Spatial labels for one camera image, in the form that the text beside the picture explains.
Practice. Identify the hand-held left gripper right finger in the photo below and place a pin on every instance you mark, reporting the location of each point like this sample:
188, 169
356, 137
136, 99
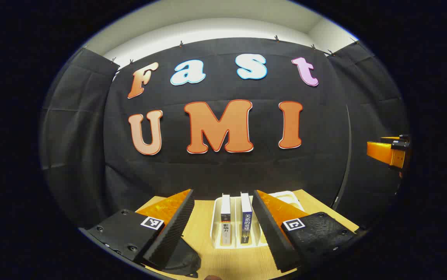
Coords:
270, 233

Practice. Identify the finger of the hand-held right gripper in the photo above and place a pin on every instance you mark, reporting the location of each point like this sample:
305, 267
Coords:
396, 137
381, 151

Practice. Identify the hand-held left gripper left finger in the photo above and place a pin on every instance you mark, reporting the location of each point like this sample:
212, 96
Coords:
175, 229

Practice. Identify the blue spine book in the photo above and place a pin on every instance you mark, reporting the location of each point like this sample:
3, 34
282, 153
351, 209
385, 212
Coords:
246, 217

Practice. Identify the black schoolbag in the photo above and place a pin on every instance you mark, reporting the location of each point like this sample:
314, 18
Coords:
182, 260

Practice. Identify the white plastic bookshelf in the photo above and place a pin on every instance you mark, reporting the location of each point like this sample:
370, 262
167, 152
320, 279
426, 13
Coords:
215, 233

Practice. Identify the white portrait cover book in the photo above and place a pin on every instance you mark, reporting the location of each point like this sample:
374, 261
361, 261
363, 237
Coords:
226, 217

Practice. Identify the black backdrop stand pole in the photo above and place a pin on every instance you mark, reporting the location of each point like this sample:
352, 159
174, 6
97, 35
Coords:
349, 147

